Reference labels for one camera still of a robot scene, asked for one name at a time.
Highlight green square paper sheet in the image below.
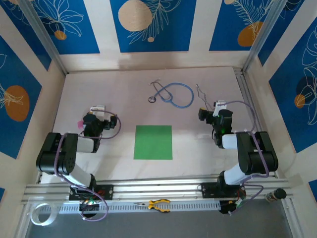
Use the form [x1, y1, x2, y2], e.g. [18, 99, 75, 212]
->
[133, 125, 173, 161]

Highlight blue stethoscope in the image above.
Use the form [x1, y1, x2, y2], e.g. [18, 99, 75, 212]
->
[148, 79, 195, 109]

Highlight small bottle with black cap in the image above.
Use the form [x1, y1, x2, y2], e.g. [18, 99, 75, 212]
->
[265, 188, 287, 203]

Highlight yellow black pliers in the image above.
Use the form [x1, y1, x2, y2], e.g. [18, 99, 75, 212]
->
[133, 198, 171, 213]

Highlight clear tape roll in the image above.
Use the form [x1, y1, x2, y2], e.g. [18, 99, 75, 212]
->
[31, 203, 58, 226]

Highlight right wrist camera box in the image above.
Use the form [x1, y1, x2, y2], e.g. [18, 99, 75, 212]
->
[214, 100, 227, 115]

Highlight metal wire tongs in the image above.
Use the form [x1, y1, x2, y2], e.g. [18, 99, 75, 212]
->
[196, 84, 216, 110]

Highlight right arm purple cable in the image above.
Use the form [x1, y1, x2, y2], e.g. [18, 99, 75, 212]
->
[224, 100, 270, 216]

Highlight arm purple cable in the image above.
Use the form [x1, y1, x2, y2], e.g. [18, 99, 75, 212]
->
[53, 111, 122, 222]
[224, 100, 270, 216]

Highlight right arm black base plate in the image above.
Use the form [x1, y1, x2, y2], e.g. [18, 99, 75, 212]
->
[201, 182, 246, 199]

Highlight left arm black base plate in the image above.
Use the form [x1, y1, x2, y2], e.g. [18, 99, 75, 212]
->
[68, 184, 114, 201]

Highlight black connector box with wires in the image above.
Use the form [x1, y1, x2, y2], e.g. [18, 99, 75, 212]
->
[78, 199, 101, 219]
[219, 201, 245, 216]

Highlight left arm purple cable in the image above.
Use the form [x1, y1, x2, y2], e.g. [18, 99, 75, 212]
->
[53, 111, 122, 222]

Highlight long aluminium mounting rail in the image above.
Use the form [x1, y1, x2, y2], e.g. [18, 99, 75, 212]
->
[21, 177, 294, 206]

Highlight white slotted cable duct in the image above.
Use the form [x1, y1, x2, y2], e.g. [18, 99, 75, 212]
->
[37, 200, 221, 214]

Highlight aluminium frame post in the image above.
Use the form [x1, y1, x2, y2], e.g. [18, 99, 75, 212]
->
[18, 0, 69, 75]
[241, 0, 289, 72]

